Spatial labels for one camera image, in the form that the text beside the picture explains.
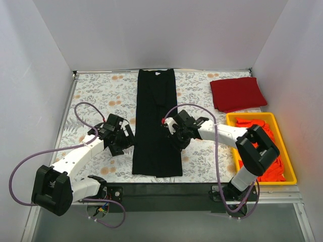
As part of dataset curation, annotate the black t-shirt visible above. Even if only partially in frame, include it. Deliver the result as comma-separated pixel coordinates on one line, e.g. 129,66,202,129
132,69,183,177

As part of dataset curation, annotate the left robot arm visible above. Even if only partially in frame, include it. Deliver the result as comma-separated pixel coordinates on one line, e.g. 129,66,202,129
31,114,135,216

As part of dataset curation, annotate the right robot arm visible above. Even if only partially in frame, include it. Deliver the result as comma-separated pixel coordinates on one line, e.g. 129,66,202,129
162,110,280,201

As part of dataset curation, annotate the floral table mat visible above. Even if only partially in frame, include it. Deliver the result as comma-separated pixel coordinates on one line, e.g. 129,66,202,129
56,71,250,183

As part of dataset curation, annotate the folded red t-shirt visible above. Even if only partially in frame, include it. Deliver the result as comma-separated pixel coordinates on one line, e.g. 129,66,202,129
210,77,267,113

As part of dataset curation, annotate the yellow plastic bin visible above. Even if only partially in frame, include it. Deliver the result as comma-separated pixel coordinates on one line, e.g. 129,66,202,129
225,112,298,186

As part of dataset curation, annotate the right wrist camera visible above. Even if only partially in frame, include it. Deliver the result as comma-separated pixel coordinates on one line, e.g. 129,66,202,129
161,117,177,135

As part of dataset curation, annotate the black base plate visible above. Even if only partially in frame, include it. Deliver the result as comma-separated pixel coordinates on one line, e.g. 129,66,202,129
104,183,226,213

